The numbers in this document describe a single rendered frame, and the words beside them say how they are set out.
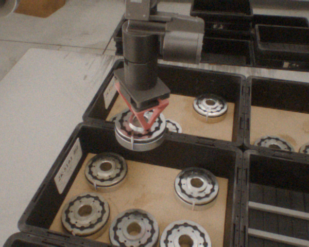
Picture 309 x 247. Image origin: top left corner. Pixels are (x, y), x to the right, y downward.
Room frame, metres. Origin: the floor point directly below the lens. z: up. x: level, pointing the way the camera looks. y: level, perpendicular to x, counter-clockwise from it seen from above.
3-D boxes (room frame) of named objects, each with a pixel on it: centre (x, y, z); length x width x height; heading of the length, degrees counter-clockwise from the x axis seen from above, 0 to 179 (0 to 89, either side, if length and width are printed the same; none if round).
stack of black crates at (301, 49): (1.61, -0.78, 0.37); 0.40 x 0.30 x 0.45; 81
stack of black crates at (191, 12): (2.08, -0.45, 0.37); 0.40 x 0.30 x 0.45; 81
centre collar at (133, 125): (0.46, 0.03, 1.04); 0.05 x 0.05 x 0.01
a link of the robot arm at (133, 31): (0.46, 0.02, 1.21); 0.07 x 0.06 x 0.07; 80
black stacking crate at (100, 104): (0.68, -0.04, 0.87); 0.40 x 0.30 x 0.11; 77
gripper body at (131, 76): (0.46, 0.02, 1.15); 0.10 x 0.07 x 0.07; 29
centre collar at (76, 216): (0.36, 0.15, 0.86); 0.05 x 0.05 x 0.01
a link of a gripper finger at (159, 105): (0.45, 0.02, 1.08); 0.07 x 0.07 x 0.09; 29
